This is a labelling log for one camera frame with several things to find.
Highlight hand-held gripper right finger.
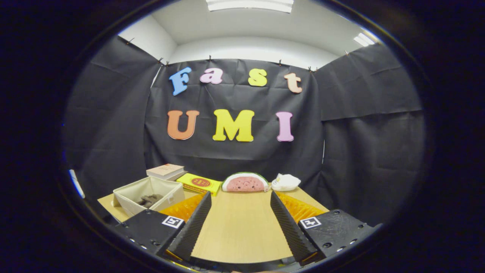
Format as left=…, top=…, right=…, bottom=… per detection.
left=270, top=191, right=382, bottom=267

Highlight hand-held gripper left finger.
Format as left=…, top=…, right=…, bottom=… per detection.
left=113, top=191, right=213, bottom=263

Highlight beige fabric storage box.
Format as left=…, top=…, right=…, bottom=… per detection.
left=113, top=176, right=185, bottom=218

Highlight yellow book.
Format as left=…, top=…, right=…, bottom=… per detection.
left=177, top=173, right=222, bottom=196

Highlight white plush toy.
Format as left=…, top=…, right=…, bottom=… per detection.
left=271, top=174, right=301, bottom=191

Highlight beige book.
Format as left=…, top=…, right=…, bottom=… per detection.
left=146, top=164, right=185, bottom=179

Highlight watermelon slice plush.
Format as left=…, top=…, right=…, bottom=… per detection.
left=222, top=172, right=269, bottom=192

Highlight small ceiling light panel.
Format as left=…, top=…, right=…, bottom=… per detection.
left=354, top=33, right=375, bottom=47

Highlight long ceiling light panel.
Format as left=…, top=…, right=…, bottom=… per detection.
left=206, top=0, right=294, bottom=14

